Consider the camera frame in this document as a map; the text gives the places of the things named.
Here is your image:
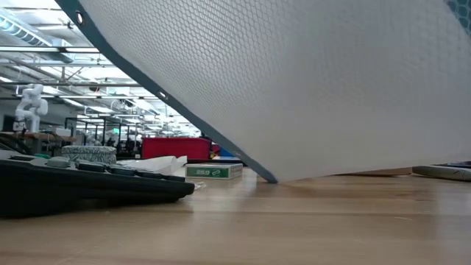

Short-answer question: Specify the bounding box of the small green and white box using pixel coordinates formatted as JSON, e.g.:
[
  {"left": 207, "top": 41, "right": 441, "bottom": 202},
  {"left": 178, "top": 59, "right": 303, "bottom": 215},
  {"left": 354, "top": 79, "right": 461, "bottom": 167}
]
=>
[{"left": 185, "top": 163, "right": 244, "bottom": 181}]

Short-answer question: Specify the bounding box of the white bubble wrap packet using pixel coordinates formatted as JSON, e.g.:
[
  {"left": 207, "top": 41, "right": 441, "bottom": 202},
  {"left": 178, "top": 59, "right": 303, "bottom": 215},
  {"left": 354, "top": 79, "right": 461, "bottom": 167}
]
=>
[{"left": 116, "top": 155, "right": 188, "bottom": 176}]

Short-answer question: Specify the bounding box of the blue and white bubble mailer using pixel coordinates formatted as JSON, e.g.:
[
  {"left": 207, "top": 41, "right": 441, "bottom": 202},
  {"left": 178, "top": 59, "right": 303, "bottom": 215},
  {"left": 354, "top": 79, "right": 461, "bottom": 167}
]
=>
[{"left": 54, "top": 0, "right": 471, "bottom": 184}]

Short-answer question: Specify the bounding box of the large red tote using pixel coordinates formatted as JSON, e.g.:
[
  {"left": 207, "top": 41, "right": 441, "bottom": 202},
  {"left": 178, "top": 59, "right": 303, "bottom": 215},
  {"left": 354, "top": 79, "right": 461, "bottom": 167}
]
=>
[{"left": 141, "top": 136, "right": 212, "bottom": 160}]

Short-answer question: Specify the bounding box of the wheeled grey workbench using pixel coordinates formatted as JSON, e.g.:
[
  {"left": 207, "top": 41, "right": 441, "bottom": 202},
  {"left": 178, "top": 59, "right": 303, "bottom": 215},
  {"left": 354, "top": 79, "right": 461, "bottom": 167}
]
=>
[{"left": 0, "top": 130, "right": 77, "bottom": 158}]

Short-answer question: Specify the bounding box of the black cable loop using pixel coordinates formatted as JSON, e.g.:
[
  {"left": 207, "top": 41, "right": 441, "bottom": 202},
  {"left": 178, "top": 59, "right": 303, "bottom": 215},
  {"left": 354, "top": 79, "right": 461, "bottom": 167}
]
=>
[{"left": 0, "top": 131, "right": 28, "bottom": 155}]

